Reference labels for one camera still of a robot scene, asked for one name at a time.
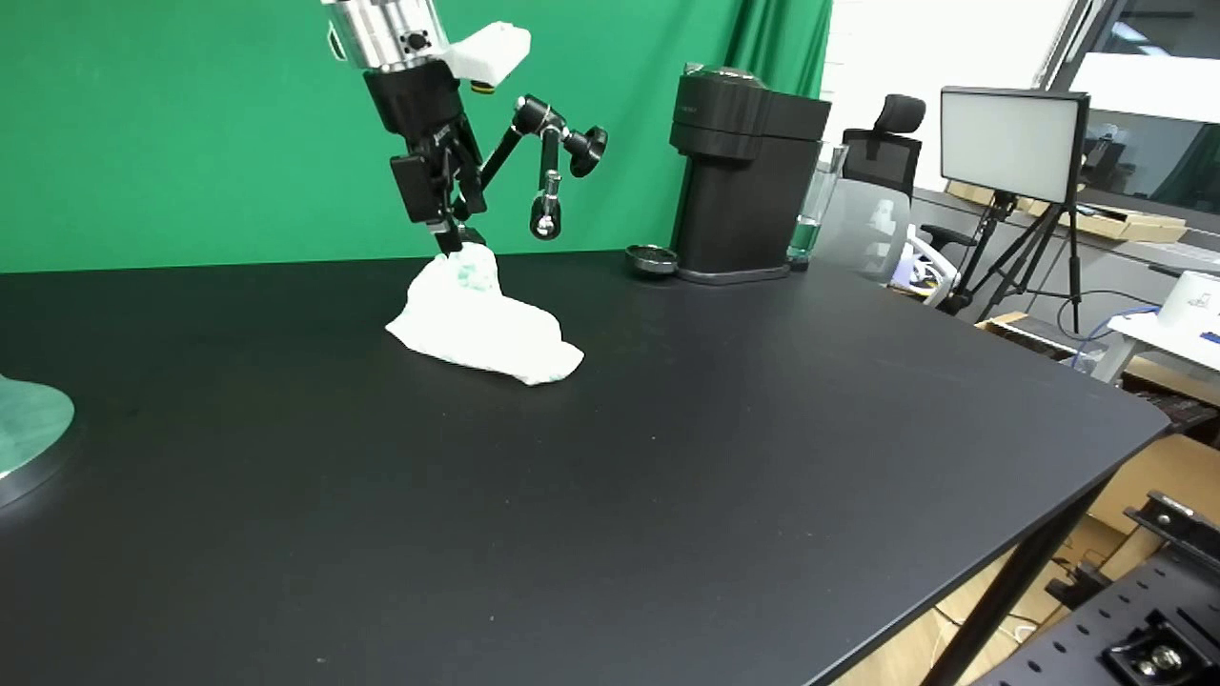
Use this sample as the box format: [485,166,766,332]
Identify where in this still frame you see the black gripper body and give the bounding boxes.
[362,56,472,140]

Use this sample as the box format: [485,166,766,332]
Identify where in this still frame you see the white cloth with green print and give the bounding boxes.
[381,239,586,388]

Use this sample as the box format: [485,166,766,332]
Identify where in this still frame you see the black articulated stand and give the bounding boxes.
[472,93,609,243]

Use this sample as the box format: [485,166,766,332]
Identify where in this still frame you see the green backdrop curtain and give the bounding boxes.
[0,0,834,279]

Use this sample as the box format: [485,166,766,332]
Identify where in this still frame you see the black coffee machine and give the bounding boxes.
[668,67,834,281]

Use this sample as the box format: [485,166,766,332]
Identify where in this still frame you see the clear water tank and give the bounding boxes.
[785,148,852,275]

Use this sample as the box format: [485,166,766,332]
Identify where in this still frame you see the black office chair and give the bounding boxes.
[841,93,932,201]

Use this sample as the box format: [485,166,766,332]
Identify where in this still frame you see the led light panel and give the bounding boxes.
[936,83,1094,205]

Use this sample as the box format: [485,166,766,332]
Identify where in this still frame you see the black tripod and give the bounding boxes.
[945,189,1092,339]

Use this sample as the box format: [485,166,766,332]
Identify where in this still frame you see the cluttered side desk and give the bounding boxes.
[911,184,1220,413]

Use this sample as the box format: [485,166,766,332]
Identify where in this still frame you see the black table leg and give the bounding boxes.
[918,499,1097,686]

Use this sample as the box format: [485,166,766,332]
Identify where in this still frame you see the white paper sheet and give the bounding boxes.
[1111,269,1220,375]

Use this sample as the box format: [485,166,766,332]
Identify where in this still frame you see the cardboard box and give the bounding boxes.
[1088,431,1220,541]

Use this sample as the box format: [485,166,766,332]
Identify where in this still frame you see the black perforated breadboard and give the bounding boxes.
[975,491,1220,686]

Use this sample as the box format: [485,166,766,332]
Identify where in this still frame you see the small black metal clamp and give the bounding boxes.
[1101,609,1218,686]

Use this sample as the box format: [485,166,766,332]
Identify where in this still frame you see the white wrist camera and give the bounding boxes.
[437,18,534,93]

